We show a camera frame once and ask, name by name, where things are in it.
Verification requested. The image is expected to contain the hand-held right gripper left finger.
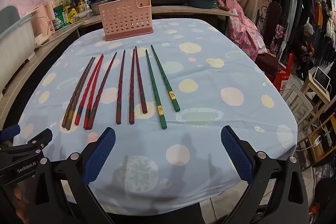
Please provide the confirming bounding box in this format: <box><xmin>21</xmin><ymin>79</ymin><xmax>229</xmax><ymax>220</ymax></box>
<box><xmin>14</xmin><ymin>127</ymin><xmax>116</xmax><ymax>224</ymax></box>

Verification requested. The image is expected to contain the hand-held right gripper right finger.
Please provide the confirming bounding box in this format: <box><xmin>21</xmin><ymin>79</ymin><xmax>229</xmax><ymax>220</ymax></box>
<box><xmin>220</xmin><ymin>125</ymin><xmax>310</xmax><ymax>224</ymax></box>

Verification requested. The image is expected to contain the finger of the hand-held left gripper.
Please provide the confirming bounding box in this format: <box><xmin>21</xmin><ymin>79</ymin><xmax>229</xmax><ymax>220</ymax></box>
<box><xmin>0</xmin><ymin>124</ymin><xmax>21</xmax><ymax>144</ymax></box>
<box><xmin>0</xmin><ymin>128</ymin><xmax>53</xmax><ymax>161</ymax></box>

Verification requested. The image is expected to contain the maroon chopstick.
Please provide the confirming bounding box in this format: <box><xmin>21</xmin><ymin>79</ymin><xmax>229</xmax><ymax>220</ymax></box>
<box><xmin>135</xmin><ymin>46</ymin><xmax>148</xmax><ymax>113</ymax></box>
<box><xmin>88</xmin><ymin>52</ymin><xmax>118</xmax><ymax>130</ymax></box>
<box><xmin>129</xmin><ymin>48</ymin><xmax>135</xmax><ymax>125</ymax></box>
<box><xmin>115</xmin><ymin>49</ymin><xmax>126</xmax><ymax>125</ymax></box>

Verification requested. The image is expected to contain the red chopstick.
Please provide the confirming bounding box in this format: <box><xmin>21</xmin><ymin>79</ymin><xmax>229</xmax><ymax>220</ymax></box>
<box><xmin>83</xmin><ymin>55</ymin><xmax>105</xmax><ymax>130</ymax></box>
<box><xmin>74</xmin><ymin>54</ymin><xmax>104</xmax><ymax>126</ymax></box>

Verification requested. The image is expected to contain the brown wooden chopstick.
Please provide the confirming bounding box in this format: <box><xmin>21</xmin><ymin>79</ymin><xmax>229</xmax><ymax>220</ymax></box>
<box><xmin>66</xmin><ymin>57</ymin><xmax>96</xmax><ymax>131</ymax></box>
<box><xmin>61</xmin><ymin>56</ymin><xmax>94</xmax><ymax>128</ymax></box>

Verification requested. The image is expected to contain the green chopstick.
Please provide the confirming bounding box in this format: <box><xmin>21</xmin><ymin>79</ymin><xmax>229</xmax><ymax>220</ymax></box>
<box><xmin>145</xmin><ymin>49</ymin><xmax>168</xmax><ymax>130</ymax></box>
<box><xmin>150</xmin><ymin>45</ymin><xmax>181</xmax><ymax>113</ymax></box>

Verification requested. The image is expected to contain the pink perforated utensil holder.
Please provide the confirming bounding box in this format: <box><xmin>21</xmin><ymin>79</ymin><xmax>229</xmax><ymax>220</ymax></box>
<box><xmin>98</xmin><ymin>0</ymin><xmax>153</xmax><ymax>42</ymax></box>

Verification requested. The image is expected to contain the curved wood-grain counter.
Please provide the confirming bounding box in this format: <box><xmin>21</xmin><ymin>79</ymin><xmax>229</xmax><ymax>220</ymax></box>
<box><xmin>0</xmin><ymin>21</ymin><xmax>87</xmax><ymax>130</ymax></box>

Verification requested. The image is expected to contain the white metal rack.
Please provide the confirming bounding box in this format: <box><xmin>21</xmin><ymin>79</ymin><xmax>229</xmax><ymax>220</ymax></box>
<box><xmin>283</xmin><ymin>84</ymin><xmax>314</xmax><ymax>130</ymax></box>

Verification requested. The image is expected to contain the blue planet print tablecloth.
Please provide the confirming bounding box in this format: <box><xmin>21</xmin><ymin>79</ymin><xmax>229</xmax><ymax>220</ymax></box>
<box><xmin>13</xmin><ymin>19</ymin><xmax>298</xmax><ymax>207</ymax></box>

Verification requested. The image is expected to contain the wooden shelf unit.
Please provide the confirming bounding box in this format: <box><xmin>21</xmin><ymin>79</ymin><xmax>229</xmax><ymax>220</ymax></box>
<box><xmin>299</xmin><ymin>106</ymin><xmax>336</xmax><ymax>169</ymax></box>

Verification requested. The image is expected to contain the red plastic stool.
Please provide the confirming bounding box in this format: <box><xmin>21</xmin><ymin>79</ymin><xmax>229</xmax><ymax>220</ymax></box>
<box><xmin>273</xmin><ymin>53</ymin><xmax>294</xmax><ymax>94</ymax></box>

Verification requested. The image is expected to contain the small wooden stool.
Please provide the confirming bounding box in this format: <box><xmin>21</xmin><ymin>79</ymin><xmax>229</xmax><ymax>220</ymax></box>
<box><xmin>302</xmin><ymin>73</ymin><xmax>331</xmax><ymax>109</ymax></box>

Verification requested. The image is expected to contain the white appliance with clear top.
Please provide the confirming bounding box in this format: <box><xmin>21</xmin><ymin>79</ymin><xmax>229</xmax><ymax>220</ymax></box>
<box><xmin>31</xmin><ymin>10</ymin><xmax>50</xmax><ymax>45</ymax></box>

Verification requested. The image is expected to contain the white tablet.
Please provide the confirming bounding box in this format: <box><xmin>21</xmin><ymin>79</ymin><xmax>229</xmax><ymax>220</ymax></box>
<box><xmin>314</xmin><ymin>67</ymin><xmax>331</xmax><ymax>88</ymax></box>

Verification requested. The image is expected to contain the pink floral cloth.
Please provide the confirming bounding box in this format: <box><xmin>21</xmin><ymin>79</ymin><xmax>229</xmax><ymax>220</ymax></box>
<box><xmin>226</xmin><ymin>0</ymin><xmax>266</xmax><ymax>62</ymax></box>

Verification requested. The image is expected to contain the dark chair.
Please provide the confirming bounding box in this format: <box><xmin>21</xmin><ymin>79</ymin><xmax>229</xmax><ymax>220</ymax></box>
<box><xmin>256</xmin><ymin>1</ymin><xmax>282</xmax><ymax>75</ymax></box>

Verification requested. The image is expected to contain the yellow snack packet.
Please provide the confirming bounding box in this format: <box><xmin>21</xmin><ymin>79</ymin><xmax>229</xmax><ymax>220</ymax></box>
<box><xmin>65</xmin><ymin>8</ymin><xmax>77</xmax><ymax>24</ymax></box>

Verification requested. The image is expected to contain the small pot with glass lid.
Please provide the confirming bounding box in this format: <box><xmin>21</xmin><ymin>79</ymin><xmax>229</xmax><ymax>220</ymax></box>
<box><xmin>90</xmin><ymin>0</ymin><xmax>113</xmax><ymax>16</ymax></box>

